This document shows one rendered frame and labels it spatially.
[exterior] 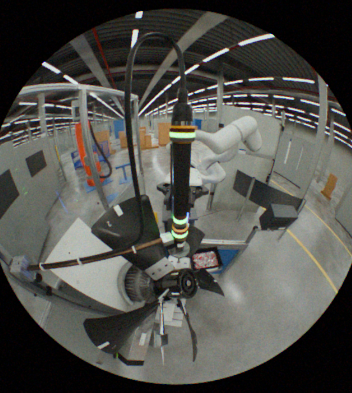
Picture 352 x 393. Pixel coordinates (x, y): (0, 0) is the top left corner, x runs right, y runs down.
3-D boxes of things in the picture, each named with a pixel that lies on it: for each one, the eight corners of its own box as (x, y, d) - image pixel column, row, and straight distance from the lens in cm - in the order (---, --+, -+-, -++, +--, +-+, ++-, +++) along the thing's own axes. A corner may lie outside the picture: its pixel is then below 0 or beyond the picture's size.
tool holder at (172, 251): (168, 263, 41) (166, 249, 32) (160, 247, 44) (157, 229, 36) (193, 253, 43) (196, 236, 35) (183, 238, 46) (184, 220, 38)
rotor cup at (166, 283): (149, 301, 51) (177, 305, 41) (150, 265, 51) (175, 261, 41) (176, 298, 61) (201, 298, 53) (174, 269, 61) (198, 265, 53)
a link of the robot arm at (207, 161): (208, 179, 99) (196, 164, 102) (216, 174, 108) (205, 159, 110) (254, 136, 73) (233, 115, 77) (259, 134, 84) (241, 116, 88)
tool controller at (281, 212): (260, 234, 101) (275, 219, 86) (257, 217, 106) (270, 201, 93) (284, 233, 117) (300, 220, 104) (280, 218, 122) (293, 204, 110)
